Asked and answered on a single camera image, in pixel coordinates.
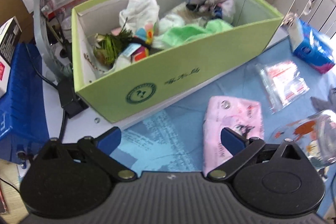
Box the green cardboard box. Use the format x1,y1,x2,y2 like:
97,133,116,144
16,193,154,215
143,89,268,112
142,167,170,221
71,0,284,130

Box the blue tissue pack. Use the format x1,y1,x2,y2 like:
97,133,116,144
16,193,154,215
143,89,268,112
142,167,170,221
288,17,336,75

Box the colourful small soft toy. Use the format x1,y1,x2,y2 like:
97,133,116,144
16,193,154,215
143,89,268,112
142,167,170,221
135,21,158,44

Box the clear red printed zip bags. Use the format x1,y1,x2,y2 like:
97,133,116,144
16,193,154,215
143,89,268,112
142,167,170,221
255,60,311,114

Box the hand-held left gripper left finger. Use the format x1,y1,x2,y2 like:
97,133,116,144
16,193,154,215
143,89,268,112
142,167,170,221
39,126,136,183

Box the pink tissue pack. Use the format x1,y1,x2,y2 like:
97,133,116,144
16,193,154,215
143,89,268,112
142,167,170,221
202,95,264,175

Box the black power adapter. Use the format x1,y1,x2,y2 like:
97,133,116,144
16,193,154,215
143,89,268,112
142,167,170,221
56,76,89,119

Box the white cloth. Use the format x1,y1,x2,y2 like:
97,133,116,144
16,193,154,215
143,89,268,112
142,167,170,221
119,0,160,31

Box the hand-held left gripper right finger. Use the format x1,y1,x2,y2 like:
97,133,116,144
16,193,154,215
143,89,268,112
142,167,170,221
206,127,307,183

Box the purple cloth bundle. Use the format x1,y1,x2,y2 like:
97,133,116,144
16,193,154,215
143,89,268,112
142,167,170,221
186,0,236,22

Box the blue storage box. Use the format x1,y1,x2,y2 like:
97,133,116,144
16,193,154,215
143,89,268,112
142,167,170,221
0,42,51,165

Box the green fleece cloth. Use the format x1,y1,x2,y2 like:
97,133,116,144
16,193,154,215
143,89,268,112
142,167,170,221
152,19,235,50

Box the black cable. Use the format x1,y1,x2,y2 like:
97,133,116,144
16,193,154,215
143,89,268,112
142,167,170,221
22,43,69,140

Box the blue star printed tablecloth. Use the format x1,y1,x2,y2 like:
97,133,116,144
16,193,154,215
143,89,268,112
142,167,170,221
108,36,336,215

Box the small orange and blue box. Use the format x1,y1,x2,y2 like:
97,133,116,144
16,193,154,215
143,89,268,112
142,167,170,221
121,44,149,63

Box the clear printed plastic cup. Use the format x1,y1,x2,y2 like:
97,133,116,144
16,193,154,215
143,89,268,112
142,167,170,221
270,109,336,170

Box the black and white small box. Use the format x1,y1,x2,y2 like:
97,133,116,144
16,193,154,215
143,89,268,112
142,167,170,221
0,16,23,98

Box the green artificial plant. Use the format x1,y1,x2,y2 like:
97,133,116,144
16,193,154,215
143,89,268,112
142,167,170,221
93,29,132,67

